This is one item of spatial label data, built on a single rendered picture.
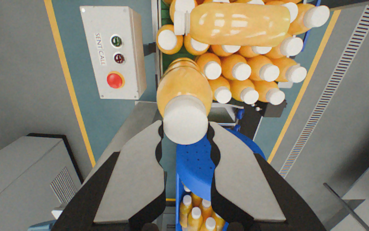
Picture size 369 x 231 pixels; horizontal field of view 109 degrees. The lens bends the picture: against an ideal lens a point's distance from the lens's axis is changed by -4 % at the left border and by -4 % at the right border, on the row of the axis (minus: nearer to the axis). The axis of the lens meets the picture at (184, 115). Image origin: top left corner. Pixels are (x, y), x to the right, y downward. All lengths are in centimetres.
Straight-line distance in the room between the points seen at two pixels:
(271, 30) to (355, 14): 185
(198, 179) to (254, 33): 34
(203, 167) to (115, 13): 41
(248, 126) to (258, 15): 146
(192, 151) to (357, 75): 218
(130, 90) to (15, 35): 179
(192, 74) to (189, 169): 30
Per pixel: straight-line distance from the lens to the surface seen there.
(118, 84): 38
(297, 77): 46
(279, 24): 32
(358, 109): 270
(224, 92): 38
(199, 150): 47
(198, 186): 41
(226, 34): 29
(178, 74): 16
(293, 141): 239
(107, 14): 38
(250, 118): 166
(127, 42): 36
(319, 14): 45
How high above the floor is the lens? 145
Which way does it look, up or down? 62 degrees down
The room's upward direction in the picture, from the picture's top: 178 degrees clockwise
